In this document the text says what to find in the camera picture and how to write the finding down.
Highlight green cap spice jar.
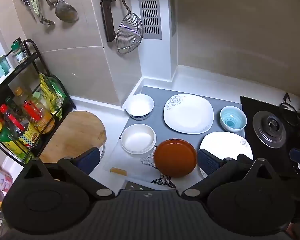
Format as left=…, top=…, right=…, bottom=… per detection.
left=10, top=40, right=25, bottom=64

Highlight wide white bowl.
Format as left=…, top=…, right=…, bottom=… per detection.
left=120, top=124, right=157, bottom=155

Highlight large oil bottle red handle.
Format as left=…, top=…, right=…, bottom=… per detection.
left=22, top=97, right=56, bottom=134

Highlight translucent leaf pattern board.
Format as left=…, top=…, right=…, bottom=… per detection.
left=104, top=137, right=180, bottom=189

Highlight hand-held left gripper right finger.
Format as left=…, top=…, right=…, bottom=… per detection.
left=181, top=149, right=271, bottom=201

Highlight large white floral square plate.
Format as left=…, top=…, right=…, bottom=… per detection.
left=163, top=94, right=214, bottom=134

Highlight small white floral plate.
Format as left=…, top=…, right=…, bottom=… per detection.
left=199, top=131, right=254, bottom=179

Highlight light blue bowl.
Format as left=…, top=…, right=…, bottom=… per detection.
left=219, top=105, right=247, bottom=132

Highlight cleaver with dark handle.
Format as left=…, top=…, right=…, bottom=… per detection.
left=99, top=0, right=117, bottom=43

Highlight metal stove burner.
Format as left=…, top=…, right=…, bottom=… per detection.
left=252, top=110, right=287, bottom=148

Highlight brown round plate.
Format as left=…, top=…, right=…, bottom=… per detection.
left=154, top=139, right=198, bottom=178

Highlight black glass gas stove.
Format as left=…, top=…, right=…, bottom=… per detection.
left=240, top=95, right=300, bottom=178

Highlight yellow snack packet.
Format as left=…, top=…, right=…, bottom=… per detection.
left=39, top=73, right=55, bottom=115

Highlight small yellow object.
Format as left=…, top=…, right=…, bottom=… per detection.
left=110, top=167, right=128, bottom=176

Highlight red cap clear bottle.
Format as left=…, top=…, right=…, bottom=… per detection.
left=0, top=104, right=40, bottom=148

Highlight green bottle yellow cap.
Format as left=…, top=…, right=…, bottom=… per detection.
left=0, top=120, right=28, bottom=162

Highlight round wooden cutting board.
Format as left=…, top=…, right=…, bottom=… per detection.
left=39, top=110, right=107, bottom=164

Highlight green snack packet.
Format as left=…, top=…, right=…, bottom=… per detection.
left=49, top=76, right=69, bottom=119

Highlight wire mesh skimmer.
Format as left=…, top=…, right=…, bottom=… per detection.
left=114, top=0, right=144, bottom=54

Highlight grey vent grille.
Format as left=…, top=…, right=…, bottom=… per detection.
left=136, top=0, right=163, bottom=40

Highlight white bowl with blue pattern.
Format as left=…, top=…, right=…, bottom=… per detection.
left=125, top=94, right=155, bottom=120

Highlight black pan support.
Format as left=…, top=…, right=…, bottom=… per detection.
left=279, top=92, right=300, bottom=139

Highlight metal ladle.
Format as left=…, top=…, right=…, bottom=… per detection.
left=54, top=0, right=79, bottom=23

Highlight grey table mat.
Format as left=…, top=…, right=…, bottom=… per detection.
left=120, top=86, right=245, bottom=155

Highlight dark slotted utensil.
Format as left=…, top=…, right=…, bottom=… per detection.
left=34, top=0, right=55, bottom=26

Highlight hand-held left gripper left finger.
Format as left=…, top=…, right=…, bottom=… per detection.
left=24, top=147, right=116, bottom=201

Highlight black metal condiment rack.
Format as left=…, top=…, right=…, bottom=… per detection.
left=0, top=39, right=77, bottom=167

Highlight yellow cap oil bottle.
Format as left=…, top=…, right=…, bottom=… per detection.
left=12, top=87, right=30, bottom=105

